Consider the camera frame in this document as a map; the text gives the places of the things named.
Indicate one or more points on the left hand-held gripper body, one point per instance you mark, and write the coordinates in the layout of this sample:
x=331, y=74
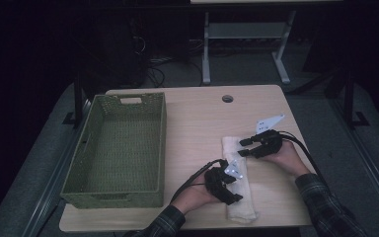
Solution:
x=215, y=182

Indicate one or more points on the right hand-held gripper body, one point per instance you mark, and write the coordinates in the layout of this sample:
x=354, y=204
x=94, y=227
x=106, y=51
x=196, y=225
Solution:
x=269, y=143

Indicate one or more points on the white cloth with brown print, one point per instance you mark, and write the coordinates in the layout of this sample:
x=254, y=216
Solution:
x=234, y=148

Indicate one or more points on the green woven basket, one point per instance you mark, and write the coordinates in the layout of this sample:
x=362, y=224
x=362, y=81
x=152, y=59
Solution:
x=128, y=148

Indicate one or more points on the person's right hand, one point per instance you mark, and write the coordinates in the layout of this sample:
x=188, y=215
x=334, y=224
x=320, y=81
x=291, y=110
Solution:
x=289, y=158

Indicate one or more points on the person's left hand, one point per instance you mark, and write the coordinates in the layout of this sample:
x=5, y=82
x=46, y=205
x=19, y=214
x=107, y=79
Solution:
x=194, y=197

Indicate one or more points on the black metal stand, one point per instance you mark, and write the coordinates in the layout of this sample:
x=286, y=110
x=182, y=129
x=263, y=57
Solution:
x=349, y=98
x=78, y=102

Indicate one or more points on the grey metal desk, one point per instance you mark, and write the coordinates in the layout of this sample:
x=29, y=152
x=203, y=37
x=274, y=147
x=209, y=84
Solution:
x=246, y=30

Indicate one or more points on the dark cabinet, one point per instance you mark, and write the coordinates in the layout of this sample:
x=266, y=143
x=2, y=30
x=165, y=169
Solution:
x=118, y=59

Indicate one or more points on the grey metal floor rail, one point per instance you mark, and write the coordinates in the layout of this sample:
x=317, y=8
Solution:
x=375, y=177
x=51, y=194

